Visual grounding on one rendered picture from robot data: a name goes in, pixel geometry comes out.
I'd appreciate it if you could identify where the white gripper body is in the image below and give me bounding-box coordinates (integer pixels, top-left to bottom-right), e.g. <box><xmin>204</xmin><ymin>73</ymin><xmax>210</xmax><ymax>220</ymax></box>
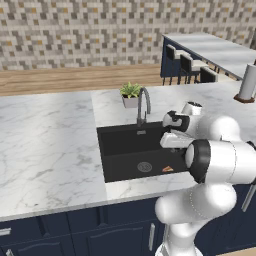
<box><xmin>159</xmin><ymin>130</ymin><xmax>195</xmax><ymax>150</ymax></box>

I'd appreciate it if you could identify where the black sink basin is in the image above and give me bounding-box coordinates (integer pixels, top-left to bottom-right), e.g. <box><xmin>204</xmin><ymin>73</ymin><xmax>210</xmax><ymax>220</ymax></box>
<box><xmin>96</xmin><ymin>121</ymin><xmax>192</xmax><ymax>184</ymax></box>

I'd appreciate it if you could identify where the navy cabinet door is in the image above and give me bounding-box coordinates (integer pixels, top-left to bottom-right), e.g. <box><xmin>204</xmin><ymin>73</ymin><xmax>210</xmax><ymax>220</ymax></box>
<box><xmin>197</xmin><ymin>183</ymin><xmax>256</xmax><ymax>256</ymax></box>
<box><xmin>71</xmin><ymin>220</ymin><xmax>166</xmax><ymax>256</ymax></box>
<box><xmin>0</xmin><ymin>233</ymin><xmax>76</xmax><ymax>256</ymax></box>

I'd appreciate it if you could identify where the grey curved tap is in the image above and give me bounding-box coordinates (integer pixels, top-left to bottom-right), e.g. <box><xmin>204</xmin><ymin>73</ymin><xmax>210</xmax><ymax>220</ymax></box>
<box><xmin>136</xmin><ymin>87</ymin><xmax>152</xmax><ymax>128</ymax></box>

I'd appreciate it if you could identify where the green plant in white pot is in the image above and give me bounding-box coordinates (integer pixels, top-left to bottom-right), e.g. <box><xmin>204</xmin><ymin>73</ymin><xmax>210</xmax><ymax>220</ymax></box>
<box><xmin>119</xmin><ymin>82</ymin><xmax>144</xmax><ymax>109</ymax></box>

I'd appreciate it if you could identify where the black stool with white seat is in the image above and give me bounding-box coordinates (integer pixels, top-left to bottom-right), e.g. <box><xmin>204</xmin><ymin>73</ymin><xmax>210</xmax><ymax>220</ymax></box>
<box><xmin>198</xmin><ymin>66</ymin><xmax>220</xmax><ymax>84</ymax></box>
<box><xmin>162</xmin><ymin>43</ymin><xmax>188</xmax><ymax>86</ymax></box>
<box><xmin>179</xmin><ymin>52</ymin><xmax>208</xmax><ymax>85</ymax></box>

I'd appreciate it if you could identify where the paper towel roll on stand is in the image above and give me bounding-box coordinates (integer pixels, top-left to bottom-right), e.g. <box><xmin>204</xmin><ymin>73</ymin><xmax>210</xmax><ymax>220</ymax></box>
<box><xmin>233</xmin><ymin>62</ymin><xmax>256</xmax><ymax>104</ymax></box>

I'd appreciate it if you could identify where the navy island with marble top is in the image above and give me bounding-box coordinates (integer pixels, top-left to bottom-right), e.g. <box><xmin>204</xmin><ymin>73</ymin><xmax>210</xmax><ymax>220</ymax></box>
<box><xmin>160</xmin><ymin>32</ymin><xmax>256</xmax><ymax>86</ymax></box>

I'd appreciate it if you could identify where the navy drawer front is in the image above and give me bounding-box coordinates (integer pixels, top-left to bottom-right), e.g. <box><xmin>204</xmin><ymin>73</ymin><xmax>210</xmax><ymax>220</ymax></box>
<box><xmin>0</xmin><ymin>213</ymin><xmax>45</xmax><ymax>240</ymax></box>

